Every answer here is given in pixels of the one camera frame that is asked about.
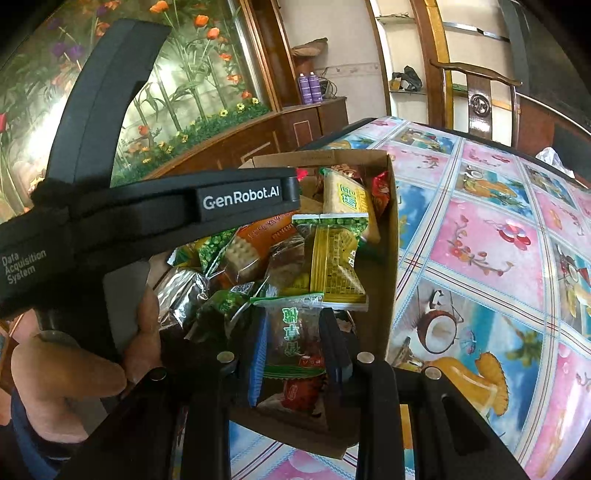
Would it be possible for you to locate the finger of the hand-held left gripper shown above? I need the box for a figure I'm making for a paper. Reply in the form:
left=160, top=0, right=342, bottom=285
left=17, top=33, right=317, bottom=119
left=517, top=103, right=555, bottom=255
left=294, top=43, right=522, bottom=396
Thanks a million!
left=111, top=167, right=302, bottom=241

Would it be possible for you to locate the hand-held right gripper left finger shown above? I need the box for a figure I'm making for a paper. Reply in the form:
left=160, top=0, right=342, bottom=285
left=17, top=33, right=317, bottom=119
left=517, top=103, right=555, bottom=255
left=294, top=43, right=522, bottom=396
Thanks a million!
left=60, top=305, right=271, bottom=480

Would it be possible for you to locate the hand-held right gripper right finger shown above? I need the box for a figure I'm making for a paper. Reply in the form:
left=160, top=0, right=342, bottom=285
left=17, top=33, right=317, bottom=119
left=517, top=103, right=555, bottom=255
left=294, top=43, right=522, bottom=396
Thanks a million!
left=318, top=307, right=527, bottom=480

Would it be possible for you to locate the green red clear snack packet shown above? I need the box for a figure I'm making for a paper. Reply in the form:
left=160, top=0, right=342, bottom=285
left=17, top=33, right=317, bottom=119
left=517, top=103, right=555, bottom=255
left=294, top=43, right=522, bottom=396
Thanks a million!
left=249, top=293, right=331, bottom=432

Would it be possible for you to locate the cardboard box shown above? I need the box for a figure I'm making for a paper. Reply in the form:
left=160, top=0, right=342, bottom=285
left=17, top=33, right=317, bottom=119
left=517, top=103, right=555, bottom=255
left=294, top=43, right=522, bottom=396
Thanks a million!
left=152, top=148, right=400, bottom=460

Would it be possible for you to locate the silver foil snack packet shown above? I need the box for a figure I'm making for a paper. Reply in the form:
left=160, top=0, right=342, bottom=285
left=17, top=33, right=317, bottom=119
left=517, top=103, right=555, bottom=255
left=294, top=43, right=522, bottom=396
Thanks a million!
left=154, top=268, right=211, bottom=326

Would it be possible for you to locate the person's left hand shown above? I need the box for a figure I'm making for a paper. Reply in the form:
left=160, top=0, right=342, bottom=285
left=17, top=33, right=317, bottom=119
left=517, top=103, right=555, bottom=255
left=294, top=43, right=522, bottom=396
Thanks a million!
left=9, top=288, right=162, bottom=446

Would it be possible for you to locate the green pea snack packet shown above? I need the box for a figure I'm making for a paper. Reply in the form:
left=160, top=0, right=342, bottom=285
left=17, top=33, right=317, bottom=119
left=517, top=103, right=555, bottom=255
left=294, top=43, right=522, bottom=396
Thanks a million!
left=178, top=233, right=241, bottom=278
left=292, top=212, right=370, bottom=252

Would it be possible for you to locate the dark green snack packet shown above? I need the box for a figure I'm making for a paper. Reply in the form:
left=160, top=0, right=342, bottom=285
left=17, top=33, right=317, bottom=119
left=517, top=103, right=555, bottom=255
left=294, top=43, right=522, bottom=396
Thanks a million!
left=185, top=284, right=266, bottom=342

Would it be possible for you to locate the orange cracker packet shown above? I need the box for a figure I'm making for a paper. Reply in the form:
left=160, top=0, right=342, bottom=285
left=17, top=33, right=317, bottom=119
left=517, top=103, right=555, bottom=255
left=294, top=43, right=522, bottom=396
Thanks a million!
left=222, top=217, right=305, bottom=284

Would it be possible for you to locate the yellow snack packet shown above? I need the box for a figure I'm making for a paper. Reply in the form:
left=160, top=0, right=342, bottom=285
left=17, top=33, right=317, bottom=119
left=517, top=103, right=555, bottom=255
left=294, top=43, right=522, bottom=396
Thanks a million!
left=309, top=226, right=370, bottom=312

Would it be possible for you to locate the brown clear snack packet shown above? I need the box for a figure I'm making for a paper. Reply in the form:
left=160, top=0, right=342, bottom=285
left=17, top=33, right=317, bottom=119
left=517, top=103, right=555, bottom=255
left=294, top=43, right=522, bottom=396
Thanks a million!
left=263, top=235, right=308, bottom=296

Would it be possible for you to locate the yellow green cracker packet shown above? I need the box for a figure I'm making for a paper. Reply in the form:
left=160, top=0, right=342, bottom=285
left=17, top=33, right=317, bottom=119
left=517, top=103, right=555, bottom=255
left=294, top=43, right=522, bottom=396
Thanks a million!
left=321, top=167, right=382, bottom=243

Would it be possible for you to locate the small red snack packet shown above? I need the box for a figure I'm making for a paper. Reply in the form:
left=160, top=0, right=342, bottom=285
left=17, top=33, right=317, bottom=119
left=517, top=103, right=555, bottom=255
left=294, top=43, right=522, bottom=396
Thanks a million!
left=369, top=171, right=393, bottom=217

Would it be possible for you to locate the brown paper bag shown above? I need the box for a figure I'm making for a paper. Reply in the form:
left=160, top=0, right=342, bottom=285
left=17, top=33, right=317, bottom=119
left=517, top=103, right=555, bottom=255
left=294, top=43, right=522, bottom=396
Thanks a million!
left=292, top=39, right=329, bottom=60

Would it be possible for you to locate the black bag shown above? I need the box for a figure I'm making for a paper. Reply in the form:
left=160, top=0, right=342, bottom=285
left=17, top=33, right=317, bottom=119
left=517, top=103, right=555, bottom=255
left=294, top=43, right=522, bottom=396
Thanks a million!
left=392, top=66, right=423, bottom=92

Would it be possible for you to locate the wooden shelf unit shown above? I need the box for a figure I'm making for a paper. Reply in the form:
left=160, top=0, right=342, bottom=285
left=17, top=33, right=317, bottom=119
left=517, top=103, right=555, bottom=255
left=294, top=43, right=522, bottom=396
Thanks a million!
left=369, top=0, right=444, bottom=125

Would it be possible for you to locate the dark wooden chair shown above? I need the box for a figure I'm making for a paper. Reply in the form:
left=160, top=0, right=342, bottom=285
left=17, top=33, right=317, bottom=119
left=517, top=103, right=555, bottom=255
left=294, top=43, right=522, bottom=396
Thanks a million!
left=429, top=59, right=523, bottom=147

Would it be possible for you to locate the white plastic bag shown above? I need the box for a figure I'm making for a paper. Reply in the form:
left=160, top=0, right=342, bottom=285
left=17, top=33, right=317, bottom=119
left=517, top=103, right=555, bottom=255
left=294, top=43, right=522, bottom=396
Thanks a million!
left=536, top=148, right=575, bottom=178

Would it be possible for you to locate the black flat television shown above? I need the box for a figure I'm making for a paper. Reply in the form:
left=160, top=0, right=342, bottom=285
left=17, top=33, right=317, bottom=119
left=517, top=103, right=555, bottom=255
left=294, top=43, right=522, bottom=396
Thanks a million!
left=501, top=0, right=591, bottom=134

